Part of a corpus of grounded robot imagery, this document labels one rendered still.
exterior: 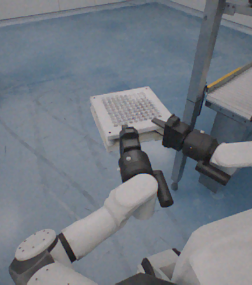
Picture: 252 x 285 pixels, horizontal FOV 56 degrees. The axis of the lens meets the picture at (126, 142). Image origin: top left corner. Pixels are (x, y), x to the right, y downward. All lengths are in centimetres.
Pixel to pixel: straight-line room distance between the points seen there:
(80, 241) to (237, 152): 45
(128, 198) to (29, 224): 139
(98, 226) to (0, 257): 133
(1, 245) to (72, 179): 65
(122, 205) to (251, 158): 36
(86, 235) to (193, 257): 27
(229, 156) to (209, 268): 42
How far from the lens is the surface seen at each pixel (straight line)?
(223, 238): 34
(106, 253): 167
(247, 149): 70
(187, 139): 72
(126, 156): 64
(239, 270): 33
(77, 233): 54
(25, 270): 47
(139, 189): 56
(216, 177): 72
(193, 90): 134
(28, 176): 214
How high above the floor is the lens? 154
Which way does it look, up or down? 43 degrees down
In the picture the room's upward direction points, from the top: straight up
